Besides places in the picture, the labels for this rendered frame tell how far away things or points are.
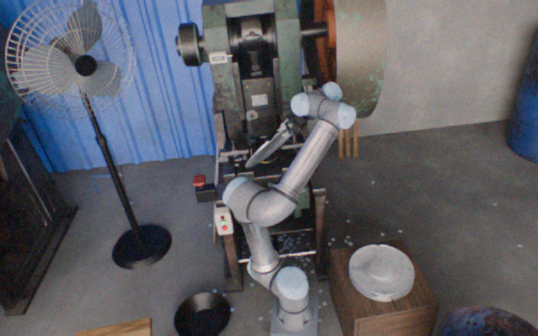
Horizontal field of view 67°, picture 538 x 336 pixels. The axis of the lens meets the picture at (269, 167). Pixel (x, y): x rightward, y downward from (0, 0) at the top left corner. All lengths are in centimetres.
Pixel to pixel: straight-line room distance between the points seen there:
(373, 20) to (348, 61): 16
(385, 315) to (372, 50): 110
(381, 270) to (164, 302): 123
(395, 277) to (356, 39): 106
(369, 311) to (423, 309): 24
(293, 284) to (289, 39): 99
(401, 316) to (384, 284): 15
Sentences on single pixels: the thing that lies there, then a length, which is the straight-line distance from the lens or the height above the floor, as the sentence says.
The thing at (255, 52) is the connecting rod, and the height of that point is 128.
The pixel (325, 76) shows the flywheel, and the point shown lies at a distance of 213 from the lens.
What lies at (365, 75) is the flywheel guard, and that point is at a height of 128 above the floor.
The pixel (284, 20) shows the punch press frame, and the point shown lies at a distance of 176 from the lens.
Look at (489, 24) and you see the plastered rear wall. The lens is 362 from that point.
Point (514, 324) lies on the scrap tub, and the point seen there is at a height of 44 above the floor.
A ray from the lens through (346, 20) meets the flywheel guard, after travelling 154.
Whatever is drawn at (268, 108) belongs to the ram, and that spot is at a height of 101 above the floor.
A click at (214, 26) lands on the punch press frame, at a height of 143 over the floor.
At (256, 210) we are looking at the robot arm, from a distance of 129.
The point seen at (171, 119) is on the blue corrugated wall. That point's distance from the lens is 338.
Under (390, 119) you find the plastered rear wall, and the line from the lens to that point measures 363.
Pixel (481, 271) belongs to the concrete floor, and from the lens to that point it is 266.
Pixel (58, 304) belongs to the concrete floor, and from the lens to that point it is 278.
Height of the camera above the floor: 192
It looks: 36 degrees down
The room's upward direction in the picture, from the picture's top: 6 degrees counter-clockwise
